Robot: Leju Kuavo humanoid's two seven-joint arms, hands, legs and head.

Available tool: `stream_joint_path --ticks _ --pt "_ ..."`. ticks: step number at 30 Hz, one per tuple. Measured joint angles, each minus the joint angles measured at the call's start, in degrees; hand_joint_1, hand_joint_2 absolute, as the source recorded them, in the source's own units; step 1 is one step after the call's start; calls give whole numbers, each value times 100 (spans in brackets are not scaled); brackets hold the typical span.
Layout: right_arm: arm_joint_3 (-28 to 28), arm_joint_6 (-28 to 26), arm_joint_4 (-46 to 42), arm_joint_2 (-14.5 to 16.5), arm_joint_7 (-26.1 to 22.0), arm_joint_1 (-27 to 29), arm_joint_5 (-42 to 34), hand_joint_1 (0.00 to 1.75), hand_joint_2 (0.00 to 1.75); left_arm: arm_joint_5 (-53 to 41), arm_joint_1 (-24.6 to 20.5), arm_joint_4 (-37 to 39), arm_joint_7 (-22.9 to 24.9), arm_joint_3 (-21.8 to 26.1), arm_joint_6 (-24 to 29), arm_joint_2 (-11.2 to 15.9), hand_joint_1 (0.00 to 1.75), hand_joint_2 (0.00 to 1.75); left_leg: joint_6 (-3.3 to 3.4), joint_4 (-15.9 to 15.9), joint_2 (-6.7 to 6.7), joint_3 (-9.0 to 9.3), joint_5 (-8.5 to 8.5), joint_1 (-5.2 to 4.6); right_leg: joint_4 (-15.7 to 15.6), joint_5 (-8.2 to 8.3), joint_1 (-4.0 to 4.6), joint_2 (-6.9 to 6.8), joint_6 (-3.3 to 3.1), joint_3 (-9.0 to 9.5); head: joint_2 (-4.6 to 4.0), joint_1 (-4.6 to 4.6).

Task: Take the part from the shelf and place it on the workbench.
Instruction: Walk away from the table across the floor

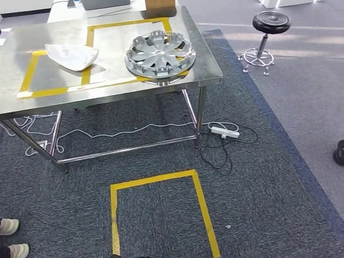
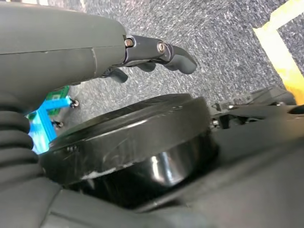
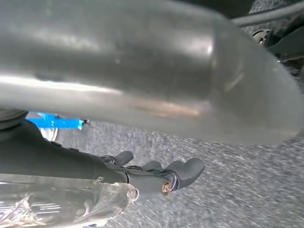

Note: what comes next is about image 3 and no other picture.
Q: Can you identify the blue metal shelf rack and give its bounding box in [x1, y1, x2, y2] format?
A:
[26, 113, 91, 130]

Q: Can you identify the grey robot leg shell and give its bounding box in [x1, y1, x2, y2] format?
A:
[0, 0, 304, 146]

